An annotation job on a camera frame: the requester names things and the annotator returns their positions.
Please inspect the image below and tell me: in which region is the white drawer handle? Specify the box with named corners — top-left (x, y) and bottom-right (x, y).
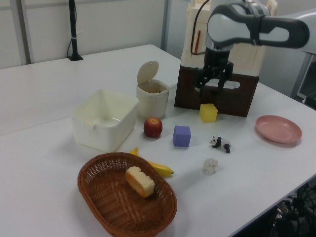
top-left (204, 79), bottom-right (240, 90)

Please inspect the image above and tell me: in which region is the black cable bundle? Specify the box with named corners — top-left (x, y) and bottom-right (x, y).
top-left (271, 182), bottom-right (316, 237)

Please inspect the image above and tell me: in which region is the white plastic tub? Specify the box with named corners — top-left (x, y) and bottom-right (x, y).
top-left (71, 89), bottom-right (140, 153)

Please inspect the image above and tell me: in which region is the purple foam cube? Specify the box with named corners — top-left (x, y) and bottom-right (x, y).
top-left (172, 125), bottom-right (192, 148)

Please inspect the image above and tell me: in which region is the yellow foam cube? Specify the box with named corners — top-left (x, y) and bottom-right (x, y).
top-left (199, 103), bottom-right (219, 123)

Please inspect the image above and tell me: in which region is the red apple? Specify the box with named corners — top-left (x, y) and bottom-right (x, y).
top-left (143, 117), bottom-right (163, 138)

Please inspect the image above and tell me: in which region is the dark brown wooden drawer box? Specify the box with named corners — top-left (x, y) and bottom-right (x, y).
top-left (174, 64), bottom-right (260, 118)

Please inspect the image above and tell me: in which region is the bread piece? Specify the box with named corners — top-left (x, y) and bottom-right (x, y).
top-left (125, 166), bottom-right (156, 198)

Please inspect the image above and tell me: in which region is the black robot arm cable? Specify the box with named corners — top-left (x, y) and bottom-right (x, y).
top-left (190, 0), bottom-right (212, 55)

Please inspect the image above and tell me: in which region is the pink plastic plate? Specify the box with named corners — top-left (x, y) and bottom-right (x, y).
top-left (255, 115), bottom-right (303, 144)

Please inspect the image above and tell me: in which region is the yellow banana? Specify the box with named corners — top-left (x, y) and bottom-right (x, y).
top-left (129, 147), bottom-right (175, 177)

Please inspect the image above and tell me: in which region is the brown wicker basket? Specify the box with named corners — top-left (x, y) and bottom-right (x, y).
top-left (77, 152), bottom-right (178, 235)

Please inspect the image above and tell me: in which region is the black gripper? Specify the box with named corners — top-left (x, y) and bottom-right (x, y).
top-left (193, 46), bottom-right (235, 98)

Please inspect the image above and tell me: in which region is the grey metal frame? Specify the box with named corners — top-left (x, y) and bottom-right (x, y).
top-left (291, 51), bottom-right (316, 109)

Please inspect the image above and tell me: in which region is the small cream lidded trash can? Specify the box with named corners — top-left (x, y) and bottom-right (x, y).
top-left (136, 60), bottom-right (170, 119)

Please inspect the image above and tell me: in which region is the panda toy figure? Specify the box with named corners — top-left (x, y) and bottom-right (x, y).
top-left (209, 135), bottom-right (233, 154)

